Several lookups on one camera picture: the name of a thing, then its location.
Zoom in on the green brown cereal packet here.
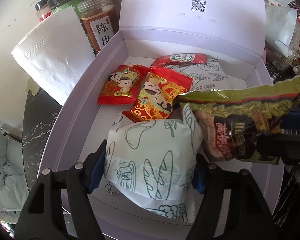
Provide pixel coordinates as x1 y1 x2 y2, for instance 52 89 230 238
174 76 300 165

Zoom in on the white bread packet doughnut print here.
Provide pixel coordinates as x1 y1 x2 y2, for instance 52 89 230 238
165 57 233 92

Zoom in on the white bread packet baguette print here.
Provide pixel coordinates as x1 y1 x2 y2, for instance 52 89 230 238
104 104 203 223

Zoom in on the red ketchup sachet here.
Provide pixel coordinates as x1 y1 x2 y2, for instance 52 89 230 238
151 53 207 67

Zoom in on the large red candy packet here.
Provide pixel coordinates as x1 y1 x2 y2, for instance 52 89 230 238
122 67 192 122

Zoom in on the small red candy packet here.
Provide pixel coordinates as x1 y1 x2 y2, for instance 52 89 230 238
97 64 151 105

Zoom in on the light blue down jacket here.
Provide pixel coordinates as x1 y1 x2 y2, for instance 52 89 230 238
0 131 29 224

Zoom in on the white open gift box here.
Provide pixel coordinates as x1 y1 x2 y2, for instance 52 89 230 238
30 0 283 239

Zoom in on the white paper towel roll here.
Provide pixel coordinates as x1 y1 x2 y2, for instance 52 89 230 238
11 7 95 105

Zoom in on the red label spice jar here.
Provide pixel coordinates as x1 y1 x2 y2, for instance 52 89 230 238
34 0 51 22

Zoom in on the orange peel plastic jar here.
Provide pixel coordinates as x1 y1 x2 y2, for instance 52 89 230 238
77 0 119 53

